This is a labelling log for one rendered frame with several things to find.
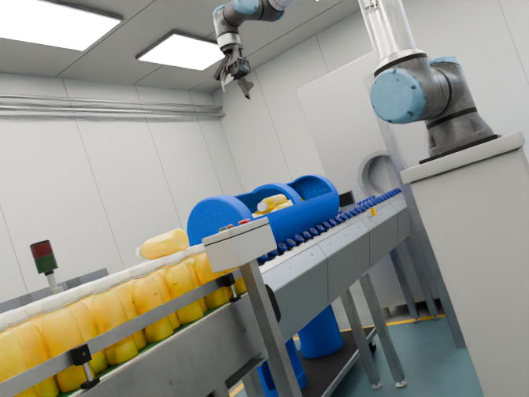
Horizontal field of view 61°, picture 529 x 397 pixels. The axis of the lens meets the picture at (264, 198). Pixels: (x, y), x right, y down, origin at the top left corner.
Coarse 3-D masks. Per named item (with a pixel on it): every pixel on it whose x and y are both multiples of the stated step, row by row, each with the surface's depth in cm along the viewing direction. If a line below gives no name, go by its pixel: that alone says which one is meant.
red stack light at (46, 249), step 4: (40, 244) 147; (44, 244) 147; (48, 244) 148; (32, 248) 146; (36, 248) 146; (40, 248) 146; (44, 248) 147; (48, 248) 148; (52, 248) 150; (32, 252) 147; (36, 252) 146; (40, 252) 146; (44, 252) 147; (48, 252) 147; (52, 252) 149; (32, 256) 147; (36, 256) 146; (40, 256) 146
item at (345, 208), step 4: (344, 192) 274; (348, 192) 271; (352, 192) 273; (340, 196) 274; (344, 196) 273; (348, 196) 272; (352, 196) 272; (340, 200) 275; (344, 200) 273; (348, 200) 272; (352, 200) 271; (340, 204) 275; (344, 204) 274; (348, 204) 272; (352, 204) 273; (356, 204) 273; (344, 208) 276; (348, 208) 274; (352, 208) 273; (344, 212) 276
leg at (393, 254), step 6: (390, 252) 335; (396, 252) 334; (396, 258) 333; (396, 264) 334; (396, 270) 334; (402, 270) 334; (402, 276) 333; (402, 282) 333; (402, 288) 334; (408, 288) 332; (408, 294) 332; (408, 300) 333; (408, 306) 334; (414, 306) 332; (414, 312) 332
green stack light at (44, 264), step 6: (36, 258) 146; (42, 258) 146; (48, 258) 147; (54, 258) 149; (36, 264) 146; (42, 264) 146; (48, 264) 147; (54, 264) 148; (42, 270) 146; (48, 270) 146
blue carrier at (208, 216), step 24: (264, 192) 216; (288, 192) 195; (312, 192) 239; (336, 192) 231; (192, 216) 171; (216, 216) 165; (240, 216) 160; (264, 216) 171; (288, 216) 186; (312, 216) 205; (192, 240) 173
